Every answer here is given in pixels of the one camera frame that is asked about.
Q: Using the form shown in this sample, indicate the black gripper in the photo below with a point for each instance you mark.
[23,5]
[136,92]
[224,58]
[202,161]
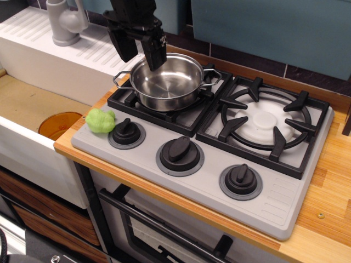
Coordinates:
[128,21]

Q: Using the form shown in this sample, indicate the stainless steel pot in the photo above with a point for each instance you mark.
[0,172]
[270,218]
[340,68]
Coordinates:
[173,86]

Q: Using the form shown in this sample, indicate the green toy cauliflower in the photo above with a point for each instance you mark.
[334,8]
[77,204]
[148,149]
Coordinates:
[99,121]

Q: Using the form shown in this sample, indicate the black left stove knob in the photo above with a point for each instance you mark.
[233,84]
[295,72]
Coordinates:
[127,135]

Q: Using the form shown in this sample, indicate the black stove knob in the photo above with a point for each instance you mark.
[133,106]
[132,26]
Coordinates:
[180,157]
[241,182]
[127,135]

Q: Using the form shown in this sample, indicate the black middle stove knob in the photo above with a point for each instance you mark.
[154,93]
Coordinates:
[180,157]

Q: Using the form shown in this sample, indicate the grey toy stove top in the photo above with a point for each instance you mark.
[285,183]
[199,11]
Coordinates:
[273,212]

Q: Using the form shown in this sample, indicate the black right stove knob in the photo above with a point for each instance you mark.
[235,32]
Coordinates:
[241,182]

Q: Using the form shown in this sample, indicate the grey toy faucet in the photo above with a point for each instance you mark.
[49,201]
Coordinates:
[66,24]

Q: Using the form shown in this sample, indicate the black left burner grate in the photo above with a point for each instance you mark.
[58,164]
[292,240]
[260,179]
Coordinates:
[185,121]

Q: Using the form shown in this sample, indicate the black burner grate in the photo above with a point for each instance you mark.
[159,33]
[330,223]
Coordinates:
[269,126]
[185,121]

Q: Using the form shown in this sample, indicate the white toy sink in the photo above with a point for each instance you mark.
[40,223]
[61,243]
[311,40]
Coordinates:
[40,79]

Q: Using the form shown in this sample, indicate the orange sink drain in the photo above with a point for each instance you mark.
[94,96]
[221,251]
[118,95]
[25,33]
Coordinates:
[56,125]

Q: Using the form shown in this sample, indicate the black right burner grate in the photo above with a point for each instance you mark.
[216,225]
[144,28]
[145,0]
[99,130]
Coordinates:
[269,126]

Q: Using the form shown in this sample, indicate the wooden drawer fronts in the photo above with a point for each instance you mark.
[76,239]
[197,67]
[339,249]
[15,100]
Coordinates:
[51,216]

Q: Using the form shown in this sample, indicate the black oven door handle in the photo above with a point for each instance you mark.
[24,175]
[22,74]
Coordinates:
[116,199]

